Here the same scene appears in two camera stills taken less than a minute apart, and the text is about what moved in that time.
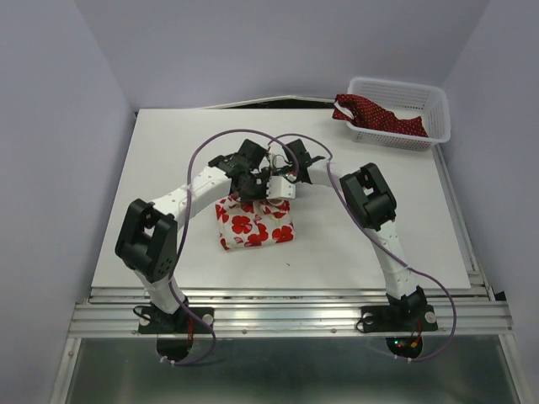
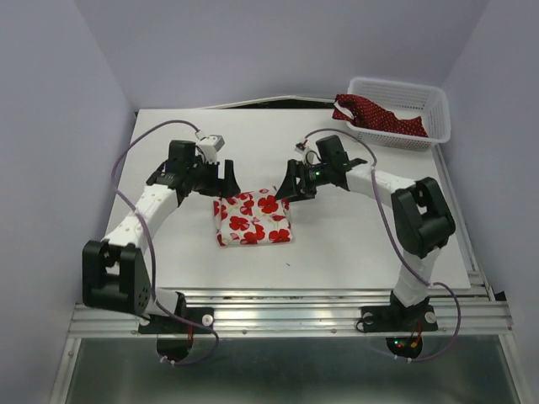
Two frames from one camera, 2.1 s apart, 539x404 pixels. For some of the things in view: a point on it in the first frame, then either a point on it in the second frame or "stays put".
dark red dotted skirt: x=365 y=117 stays put
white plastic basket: x=405 y=100 stays put
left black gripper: x=264 y=177 -> x=220 y=188
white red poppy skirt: x=253 y=223 stays put
